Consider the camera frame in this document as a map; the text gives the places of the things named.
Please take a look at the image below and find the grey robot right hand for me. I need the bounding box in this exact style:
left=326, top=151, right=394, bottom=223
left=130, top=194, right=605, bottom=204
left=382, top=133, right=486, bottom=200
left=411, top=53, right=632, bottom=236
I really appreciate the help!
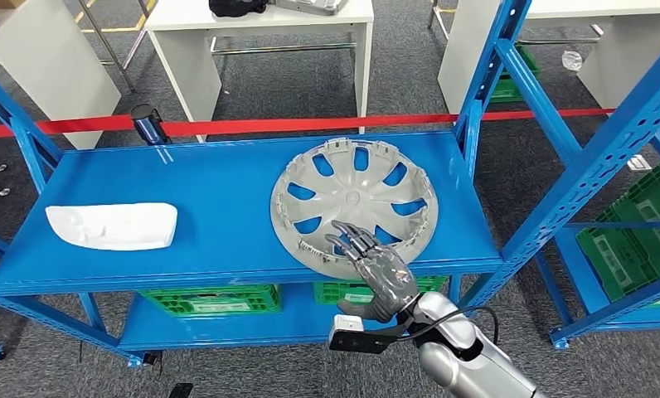
left=324, top=220, right=420, bottom=324

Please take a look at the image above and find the grey plastic wheel hubcap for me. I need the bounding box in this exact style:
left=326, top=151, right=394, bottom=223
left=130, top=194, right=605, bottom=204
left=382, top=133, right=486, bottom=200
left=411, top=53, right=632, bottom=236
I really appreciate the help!
left=269, top=138, right=439, bottom=280

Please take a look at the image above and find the green plastic crate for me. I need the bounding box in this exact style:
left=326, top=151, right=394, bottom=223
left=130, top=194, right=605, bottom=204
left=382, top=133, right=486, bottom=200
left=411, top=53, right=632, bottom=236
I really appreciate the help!
left=138, top=284, right=283, bottom=320
left=489, top=43, right=541, bottom=104
left=313, top=276, right=448, bottom=307
left=575, top=162, right=660, bottom=306

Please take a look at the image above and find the red barrier belt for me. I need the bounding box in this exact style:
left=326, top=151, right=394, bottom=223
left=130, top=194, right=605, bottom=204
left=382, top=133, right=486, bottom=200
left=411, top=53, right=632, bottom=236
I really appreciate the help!
left=0, top=107, right=617, bottom=139

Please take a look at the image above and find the white table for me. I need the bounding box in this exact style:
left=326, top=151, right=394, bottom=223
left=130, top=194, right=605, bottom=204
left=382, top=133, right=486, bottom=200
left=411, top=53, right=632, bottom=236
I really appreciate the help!
left=0, top=0, right=123, bottom=150
left=143, top=0, right=375, bottom=143
left=437, top=0, right=660, bottom=114

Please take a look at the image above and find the white plastic mirror cover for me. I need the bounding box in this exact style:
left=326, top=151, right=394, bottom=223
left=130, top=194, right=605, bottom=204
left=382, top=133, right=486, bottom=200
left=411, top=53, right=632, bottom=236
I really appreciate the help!
left=45, top=202, right=178, bottom=252

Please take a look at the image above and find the grey flat case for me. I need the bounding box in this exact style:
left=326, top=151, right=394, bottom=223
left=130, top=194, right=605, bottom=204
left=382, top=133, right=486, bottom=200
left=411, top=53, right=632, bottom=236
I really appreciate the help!
left=272, top=0, right=348, bottom=16

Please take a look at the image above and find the black bag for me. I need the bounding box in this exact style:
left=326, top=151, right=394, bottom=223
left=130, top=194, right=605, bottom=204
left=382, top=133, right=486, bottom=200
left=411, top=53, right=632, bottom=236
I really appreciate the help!
left=207, top=0, right=269, bottom=17

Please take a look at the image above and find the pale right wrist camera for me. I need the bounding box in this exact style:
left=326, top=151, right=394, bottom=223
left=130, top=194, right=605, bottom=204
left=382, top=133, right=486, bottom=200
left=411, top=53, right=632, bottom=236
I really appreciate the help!
left=329, top=313, right=365, bottom=333

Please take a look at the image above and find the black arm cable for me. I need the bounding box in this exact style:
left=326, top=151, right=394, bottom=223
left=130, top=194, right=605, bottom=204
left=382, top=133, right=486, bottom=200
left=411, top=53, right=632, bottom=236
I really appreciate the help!
left=395, top=305, right=500, bottom=347

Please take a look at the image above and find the black barrier post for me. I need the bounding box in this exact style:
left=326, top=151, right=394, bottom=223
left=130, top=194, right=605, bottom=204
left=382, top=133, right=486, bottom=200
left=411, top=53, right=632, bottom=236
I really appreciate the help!
left=129, top=103, right=172, bottom=146

